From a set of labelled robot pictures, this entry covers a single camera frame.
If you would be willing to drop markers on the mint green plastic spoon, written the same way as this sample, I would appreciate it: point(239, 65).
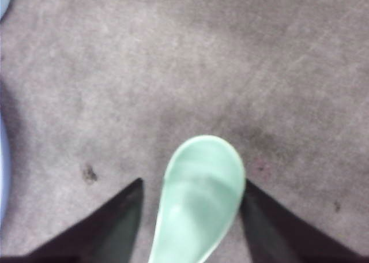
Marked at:
point(203, 186)

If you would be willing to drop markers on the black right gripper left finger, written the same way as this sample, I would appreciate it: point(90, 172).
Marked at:
point(106, 235)

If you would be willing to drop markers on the blue plastic plate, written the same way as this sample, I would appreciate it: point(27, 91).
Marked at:
point(5, 169)

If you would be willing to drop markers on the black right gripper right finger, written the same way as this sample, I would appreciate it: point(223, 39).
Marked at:
point(275, 234)

